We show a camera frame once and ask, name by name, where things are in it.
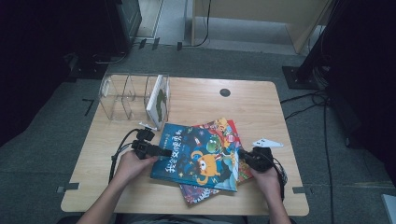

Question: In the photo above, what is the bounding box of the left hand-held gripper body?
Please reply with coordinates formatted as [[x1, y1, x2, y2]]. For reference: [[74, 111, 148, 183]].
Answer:
[[130, 121, 159, 161]]

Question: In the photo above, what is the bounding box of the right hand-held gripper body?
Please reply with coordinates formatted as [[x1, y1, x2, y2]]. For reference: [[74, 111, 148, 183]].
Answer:
[[251, 137, 285, 174]]

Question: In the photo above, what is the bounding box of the dark blue monster picture book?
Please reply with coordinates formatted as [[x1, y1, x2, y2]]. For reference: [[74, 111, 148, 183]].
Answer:
[[149, 122, 242, 192]]

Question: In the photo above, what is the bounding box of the red picture book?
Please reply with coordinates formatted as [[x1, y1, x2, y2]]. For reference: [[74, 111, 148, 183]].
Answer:
[[192, 117, 254, 185]]

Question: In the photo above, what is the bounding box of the white caterpillar picture book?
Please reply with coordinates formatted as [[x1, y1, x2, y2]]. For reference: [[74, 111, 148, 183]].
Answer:
[[145, 74, 171, 131]]

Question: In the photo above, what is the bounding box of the clear acrylic book rack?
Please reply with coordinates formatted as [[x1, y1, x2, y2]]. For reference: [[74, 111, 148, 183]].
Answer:
[[98, 73, 172, 123]]

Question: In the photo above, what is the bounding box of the person's right hand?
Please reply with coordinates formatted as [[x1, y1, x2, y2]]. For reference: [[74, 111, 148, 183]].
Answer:
[[249, 165, 282, 196]]

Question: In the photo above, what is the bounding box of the person's left hand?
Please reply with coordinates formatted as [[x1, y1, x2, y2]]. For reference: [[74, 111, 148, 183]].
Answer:
[[115, 150, 159, 188]]

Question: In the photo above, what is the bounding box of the black metal stand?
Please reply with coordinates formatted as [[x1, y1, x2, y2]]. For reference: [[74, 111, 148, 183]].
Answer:
[[281, 0, 347, 91]]

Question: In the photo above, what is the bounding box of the black stand base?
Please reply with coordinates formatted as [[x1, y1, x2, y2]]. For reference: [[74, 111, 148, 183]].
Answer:
[[64, 51, 109, 82]]

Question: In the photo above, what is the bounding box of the black equipment box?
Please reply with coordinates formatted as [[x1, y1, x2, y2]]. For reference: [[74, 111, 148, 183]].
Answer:
[[106, 0, 143, 55]]

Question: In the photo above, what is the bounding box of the dark curtain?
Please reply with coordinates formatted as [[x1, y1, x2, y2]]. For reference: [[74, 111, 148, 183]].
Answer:
[[0, 0, 110, 147], [326, 0, 396, 188]]

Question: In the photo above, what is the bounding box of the white flat object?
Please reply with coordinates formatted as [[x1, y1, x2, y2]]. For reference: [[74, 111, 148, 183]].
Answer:
[[381, 194, 396, 224]]

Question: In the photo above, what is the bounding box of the light wooden cabinet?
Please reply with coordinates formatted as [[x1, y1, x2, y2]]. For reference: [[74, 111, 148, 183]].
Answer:
[[191, 0, 332, 55]]

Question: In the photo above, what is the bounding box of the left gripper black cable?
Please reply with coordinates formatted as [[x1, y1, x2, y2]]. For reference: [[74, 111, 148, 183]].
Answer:
[[107, 128, 141, 185]]

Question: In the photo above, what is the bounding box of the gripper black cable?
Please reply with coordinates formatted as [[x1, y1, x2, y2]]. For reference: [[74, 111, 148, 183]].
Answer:
[[107, 128, 141, 185], [264, 152, 289, 202]]

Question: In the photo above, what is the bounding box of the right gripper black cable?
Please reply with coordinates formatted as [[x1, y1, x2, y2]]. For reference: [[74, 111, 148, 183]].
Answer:
[[264, 152, 289, 202]]

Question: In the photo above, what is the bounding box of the long black floor cable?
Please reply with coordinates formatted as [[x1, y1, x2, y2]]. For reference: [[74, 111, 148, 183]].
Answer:
[[321, 92, 336, 224]]

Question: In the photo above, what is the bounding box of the looped black floor cable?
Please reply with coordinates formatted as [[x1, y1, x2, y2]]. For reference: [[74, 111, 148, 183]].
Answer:
[[279, 90, 328, 121]]

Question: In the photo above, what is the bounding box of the black hanging cable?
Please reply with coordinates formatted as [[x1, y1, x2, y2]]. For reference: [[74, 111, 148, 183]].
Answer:
[[181, 0, 213, 49]]

